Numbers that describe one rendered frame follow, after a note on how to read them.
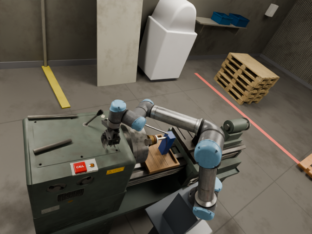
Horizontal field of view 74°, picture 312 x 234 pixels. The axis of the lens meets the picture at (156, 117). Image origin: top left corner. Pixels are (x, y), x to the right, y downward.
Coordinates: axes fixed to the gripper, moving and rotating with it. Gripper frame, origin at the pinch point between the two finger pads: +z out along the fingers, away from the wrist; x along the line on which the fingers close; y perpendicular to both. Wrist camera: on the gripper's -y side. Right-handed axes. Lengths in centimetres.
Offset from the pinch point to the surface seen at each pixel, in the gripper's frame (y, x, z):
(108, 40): -253, 84, 51
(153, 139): -9.8, 43.1, 16.2
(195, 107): -152, 248, 128
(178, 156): -4, 76, 41
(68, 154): 0.2, -22.4, 2.2
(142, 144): -1.3, 26.9, 8.2
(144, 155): 3.2, 28.5, 15.7
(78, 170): 12.7, -19.1, 1.0
